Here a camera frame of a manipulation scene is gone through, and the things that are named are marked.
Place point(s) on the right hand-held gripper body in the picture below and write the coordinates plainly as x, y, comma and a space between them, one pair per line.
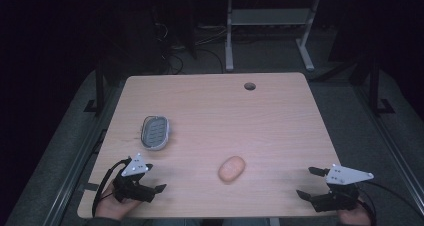
343, 189

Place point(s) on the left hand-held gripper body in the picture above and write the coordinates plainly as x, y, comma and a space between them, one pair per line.
133, 186

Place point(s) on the person's left hand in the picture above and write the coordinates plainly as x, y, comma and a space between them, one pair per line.
111, 206

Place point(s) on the person's right hand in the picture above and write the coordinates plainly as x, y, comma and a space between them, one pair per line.
353, 217

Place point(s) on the black metal stand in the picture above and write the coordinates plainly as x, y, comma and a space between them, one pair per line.
99, 86
375, 86

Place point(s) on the peach oval soap bar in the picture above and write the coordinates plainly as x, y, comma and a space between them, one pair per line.
231, 168

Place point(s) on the grey oval soap dish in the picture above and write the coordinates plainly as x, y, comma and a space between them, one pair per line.
155, 132

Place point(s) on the aluminium floor rail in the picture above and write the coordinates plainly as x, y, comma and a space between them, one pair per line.
390, 139
76, 166

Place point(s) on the white metal table frame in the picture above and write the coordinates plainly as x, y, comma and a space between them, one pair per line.
266, 16

